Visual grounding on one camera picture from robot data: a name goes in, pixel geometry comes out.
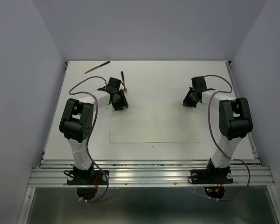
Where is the white cloth napkin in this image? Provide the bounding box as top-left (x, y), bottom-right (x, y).
top-left (110, 103), bottom-right (200, 144)

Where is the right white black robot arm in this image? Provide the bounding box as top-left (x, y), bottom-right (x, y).
top-left (183, 87), bottom-right (253, 184)

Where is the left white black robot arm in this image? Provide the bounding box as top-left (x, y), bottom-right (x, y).
top-left (59, 89), bottom-right (129, 185)

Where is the gold fork green handle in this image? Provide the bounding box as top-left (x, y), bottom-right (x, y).
top-left (121, 71), bottom-right (128, 92)

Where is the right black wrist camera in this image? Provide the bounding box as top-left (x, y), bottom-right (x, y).
top-left (191, 76), bottom-right (214, 92)

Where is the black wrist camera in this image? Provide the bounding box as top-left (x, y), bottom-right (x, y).
top-left (97, 77), bottom-right (121, 93)
top-left (191, 76), bottom-right (214, 92)

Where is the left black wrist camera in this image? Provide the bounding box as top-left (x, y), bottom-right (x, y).
top-left (97, 77), bottom-right (121, 93)

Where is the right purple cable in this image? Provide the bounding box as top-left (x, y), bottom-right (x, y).
top-left (193, 74), bottom-right (251, 202)

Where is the gold knife green handle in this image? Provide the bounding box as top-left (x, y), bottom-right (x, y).
top-left (84, 61), bottom-right (111, 74)

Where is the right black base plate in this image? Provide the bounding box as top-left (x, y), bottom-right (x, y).
top-left (188, 168), bottom-right (234, 185)

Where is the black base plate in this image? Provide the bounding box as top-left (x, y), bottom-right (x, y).
top-left (188, 168), bottom-right (234, 185)
top-left (64, 170), bottom-right (107, 186)

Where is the aluminium rail frame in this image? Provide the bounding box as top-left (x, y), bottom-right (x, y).
top-left (19, 61), bottom-right (280, 224)

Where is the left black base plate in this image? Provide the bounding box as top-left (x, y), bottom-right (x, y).
top-left (64, 170), bottom-right (107, 186)

